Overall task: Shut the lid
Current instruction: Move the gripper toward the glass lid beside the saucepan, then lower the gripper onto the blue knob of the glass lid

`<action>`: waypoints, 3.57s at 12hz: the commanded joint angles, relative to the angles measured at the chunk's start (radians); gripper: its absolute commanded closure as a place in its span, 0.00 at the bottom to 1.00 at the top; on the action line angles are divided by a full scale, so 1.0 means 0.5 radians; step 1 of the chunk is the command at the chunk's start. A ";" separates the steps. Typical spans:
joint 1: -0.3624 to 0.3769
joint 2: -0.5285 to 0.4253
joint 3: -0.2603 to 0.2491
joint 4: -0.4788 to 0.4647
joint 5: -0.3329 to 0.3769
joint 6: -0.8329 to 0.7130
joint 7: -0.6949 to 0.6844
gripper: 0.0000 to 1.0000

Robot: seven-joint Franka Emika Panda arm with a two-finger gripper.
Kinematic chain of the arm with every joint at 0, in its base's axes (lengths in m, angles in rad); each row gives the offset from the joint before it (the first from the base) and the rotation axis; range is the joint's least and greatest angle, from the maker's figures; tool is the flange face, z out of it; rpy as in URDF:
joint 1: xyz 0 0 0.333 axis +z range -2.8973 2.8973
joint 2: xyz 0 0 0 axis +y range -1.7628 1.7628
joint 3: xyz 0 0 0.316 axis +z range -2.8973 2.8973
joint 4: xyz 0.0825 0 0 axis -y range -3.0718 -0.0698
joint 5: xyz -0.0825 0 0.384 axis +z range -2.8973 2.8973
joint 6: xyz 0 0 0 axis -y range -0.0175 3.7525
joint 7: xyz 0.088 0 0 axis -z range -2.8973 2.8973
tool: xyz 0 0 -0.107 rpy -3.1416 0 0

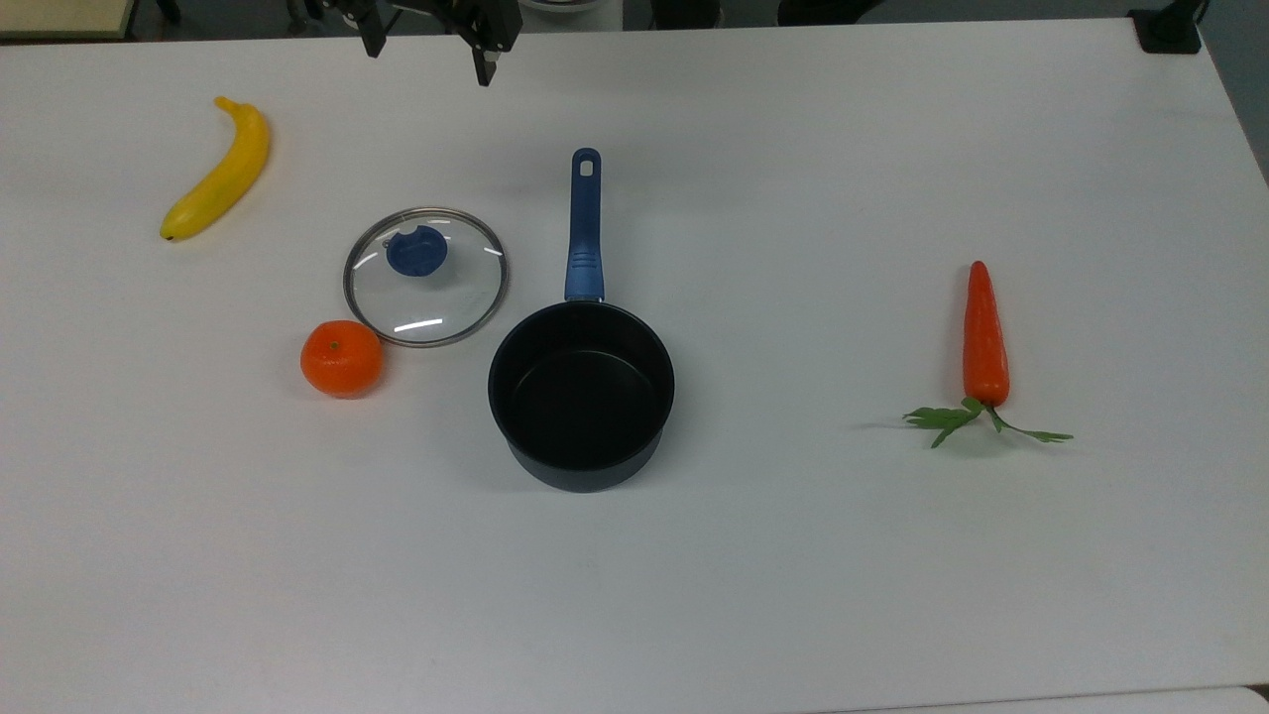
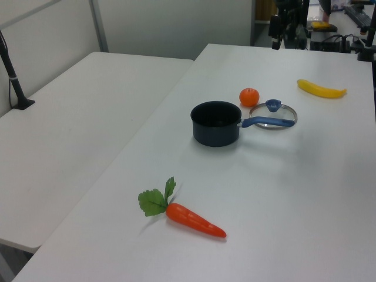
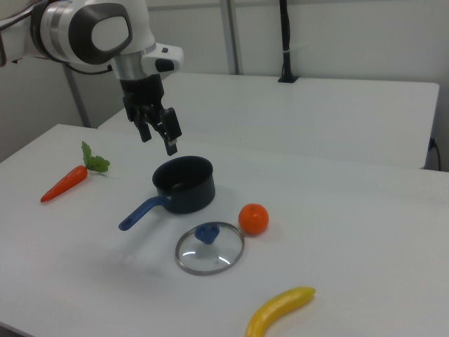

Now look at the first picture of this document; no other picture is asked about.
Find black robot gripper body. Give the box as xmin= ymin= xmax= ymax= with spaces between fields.
xmin=385 ymin=0 xmax=469 ymax=25

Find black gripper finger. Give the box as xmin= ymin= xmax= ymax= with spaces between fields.
xmin=337 ymin=0 xmax=387 ymax=59
xmin=448 ymin=0 xmax=523 ymax=87

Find glass lid with blue knob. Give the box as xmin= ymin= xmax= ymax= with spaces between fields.
xmin=343 ymin=206 xmax=511 ymax=348

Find yellow toy banana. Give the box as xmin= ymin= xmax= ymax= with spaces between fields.
xmin=160 ymin=96 xmax=271 ymax=242

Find light wooden side table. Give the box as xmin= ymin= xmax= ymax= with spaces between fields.
xmin=0 ymin=0 xmax=137 ymax=41

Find orange toy mandarin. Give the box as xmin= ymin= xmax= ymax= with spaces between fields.
xmin=300 ymin=319 xmax=384 ymax=400

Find orange toy carrot green leaves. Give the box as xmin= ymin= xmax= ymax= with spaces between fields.
xmin=902 ymin=261 xmax=1075 ymax=449

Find dark pot with blue handle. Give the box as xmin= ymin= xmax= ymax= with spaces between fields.
xmin=487 ymin=148 xmax=676 ymax=493

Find black table clamp mount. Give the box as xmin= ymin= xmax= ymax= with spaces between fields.
xmin=1128 ymin=0 xmax=1211 ymax=55

